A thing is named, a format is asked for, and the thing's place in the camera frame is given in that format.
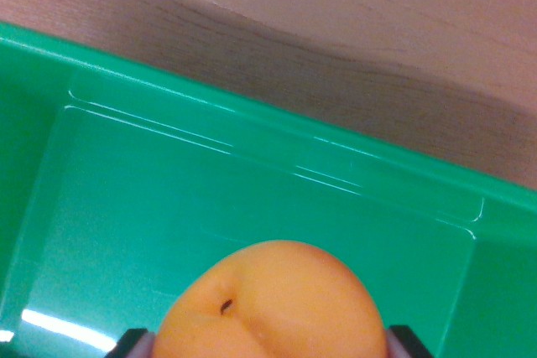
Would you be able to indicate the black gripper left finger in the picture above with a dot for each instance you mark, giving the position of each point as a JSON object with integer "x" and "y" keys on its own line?
{"x": 132, "y": 345}

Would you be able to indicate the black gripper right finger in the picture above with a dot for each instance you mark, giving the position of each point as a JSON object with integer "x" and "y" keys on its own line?
{"x": 406, "y": 343}

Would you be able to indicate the yellow orange peach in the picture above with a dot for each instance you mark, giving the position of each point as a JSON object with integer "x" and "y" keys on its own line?
{"x": 272, "y": 307}

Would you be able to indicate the green plastic bin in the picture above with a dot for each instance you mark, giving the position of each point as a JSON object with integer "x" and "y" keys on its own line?
{"x": 168, "y": 186}

